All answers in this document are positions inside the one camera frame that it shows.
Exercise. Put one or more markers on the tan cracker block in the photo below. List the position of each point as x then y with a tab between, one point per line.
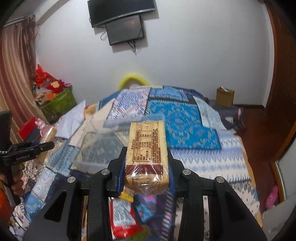
146	162

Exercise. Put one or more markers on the pink plush toy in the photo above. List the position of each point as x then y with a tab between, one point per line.
42	126

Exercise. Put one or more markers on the blue patchwork bed quilt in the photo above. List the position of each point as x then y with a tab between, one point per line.
63	202

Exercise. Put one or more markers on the dark wall monitor panel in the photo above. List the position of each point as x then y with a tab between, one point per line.
125	29

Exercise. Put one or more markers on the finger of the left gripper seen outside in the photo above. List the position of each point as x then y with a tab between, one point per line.
34	151

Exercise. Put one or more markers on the brown wooden door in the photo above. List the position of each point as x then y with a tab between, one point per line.
270	130

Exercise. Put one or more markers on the black wall television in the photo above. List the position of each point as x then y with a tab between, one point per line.
102	12

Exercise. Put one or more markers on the yellow noodle snack packet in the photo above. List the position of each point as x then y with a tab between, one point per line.
126	195

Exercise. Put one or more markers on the left hand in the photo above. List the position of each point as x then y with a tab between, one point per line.
17	187

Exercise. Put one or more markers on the green storage crate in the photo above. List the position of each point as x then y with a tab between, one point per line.
58	106

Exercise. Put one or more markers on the brown cardboard box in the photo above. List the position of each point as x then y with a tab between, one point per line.
224	97

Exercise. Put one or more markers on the white pillow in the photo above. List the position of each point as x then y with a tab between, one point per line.
70	122

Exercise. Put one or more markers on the striped pink curtain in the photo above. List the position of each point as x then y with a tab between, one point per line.
18	64

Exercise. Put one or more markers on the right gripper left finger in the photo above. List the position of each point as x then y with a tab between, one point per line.
116	183

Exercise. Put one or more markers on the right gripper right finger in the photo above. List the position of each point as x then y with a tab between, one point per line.
177	184

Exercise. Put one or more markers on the large red snack bag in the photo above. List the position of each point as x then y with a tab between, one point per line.
123	221

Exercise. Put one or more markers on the clear plastic storage bin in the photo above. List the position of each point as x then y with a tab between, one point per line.
102	140

